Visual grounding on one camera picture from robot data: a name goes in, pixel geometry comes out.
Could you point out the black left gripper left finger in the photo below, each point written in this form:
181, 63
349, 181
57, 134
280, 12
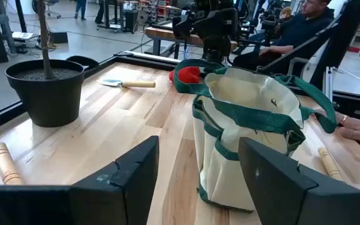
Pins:
127, 187

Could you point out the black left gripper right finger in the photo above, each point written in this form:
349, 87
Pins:
277, 187

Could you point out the cream gardening bag green trim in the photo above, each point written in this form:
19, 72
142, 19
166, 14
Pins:
230, 106

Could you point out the red cloth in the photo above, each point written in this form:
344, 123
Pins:
187, 75

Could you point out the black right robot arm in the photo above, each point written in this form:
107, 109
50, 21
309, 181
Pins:
217, 31

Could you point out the person's hand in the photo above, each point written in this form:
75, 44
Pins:
358, 129

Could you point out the green plant in black pot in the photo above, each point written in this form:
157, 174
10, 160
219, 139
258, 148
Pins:
48, 93

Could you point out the person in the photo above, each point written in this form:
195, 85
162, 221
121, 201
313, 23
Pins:
99, 11
80, 9
298, 31

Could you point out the wooden top workbench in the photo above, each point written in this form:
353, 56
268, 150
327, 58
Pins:
167, 34

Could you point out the black box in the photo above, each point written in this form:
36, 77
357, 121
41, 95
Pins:
58, 37

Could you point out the black table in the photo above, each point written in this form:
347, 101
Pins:
114, 15

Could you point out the black office chair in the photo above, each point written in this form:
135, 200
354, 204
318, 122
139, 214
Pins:
51, 7

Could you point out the black table frame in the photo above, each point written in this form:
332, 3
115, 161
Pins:
148, 61

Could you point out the black diagonal frame strut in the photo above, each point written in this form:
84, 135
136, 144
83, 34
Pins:
342, 34

